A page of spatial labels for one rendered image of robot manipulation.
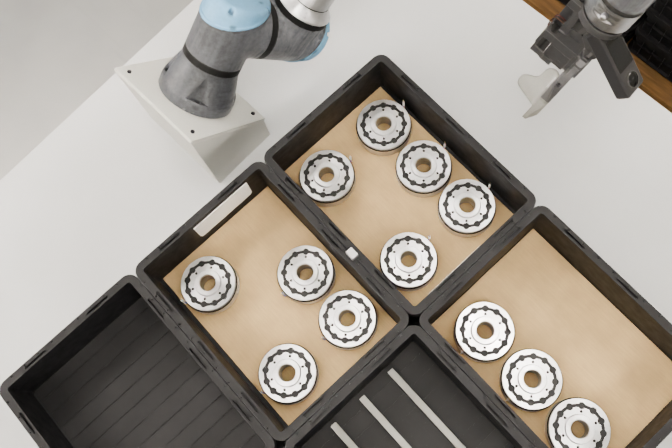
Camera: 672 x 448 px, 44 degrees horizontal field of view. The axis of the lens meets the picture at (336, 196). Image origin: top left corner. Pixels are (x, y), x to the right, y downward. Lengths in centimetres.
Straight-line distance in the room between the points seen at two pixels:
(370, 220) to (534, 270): 31
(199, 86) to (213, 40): 10
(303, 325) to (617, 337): 55
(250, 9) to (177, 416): 73
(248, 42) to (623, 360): 87
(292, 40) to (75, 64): 130
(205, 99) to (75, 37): 130
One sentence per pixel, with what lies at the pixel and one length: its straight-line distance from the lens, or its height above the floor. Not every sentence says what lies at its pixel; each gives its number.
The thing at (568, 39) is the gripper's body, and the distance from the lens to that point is 130.
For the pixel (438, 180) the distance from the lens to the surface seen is 154.
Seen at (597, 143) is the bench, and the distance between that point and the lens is 177.
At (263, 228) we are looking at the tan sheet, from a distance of 157.
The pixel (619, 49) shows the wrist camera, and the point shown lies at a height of 120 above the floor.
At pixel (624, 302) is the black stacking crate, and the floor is 88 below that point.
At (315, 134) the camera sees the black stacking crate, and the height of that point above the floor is 86.
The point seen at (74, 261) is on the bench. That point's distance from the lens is 180.
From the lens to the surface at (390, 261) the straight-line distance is 150.
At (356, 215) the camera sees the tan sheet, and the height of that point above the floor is 83.
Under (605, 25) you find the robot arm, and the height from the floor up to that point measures 127.
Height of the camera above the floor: 233
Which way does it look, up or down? 72 degrees down
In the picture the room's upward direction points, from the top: 17 degrees counter-clockwise
